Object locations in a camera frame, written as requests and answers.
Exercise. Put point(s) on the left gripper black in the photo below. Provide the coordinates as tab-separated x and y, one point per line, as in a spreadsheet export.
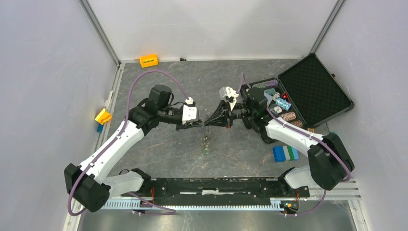
188	124

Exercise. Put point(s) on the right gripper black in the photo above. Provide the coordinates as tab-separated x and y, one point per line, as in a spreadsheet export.
219	121

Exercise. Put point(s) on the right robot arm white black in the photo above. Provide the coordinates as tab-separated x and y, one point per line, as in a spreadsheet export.
328	160

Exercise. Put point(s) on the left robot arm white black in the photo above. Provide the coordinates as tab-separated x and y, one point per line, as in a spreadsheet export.
89	184

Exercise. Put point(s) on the blue green white block stack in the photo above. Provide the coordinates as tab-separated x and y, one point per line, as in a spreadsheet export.
285	153

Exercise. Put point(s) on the orange box at back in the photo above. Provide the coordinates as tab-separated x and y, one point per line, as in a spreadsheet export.
148	60

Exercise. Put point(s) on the yellow orange block at left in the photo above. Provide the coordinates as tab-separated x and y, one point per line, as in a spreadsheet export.
103	116

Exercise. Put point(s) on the black poker chip case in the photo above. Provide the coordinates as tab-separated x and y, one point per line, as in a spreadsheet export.
306	95

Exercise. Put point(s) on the small blue block at left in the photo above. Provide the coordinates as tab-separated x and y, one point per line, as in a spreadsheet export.
100	128

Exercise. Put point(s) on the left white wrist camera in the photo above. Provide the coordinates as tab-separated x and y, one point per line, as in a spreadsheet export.
190	112

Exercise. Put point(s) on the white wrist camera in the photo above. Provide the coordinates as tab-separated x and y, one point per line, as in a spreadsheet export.
228	94
190	112

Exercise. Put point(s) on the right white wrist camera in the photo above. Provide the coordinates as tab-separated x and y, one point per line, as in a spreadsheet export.
228	94

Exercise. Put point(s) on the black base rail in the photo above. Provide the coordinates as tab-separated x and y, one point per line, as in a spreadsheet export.
218	191

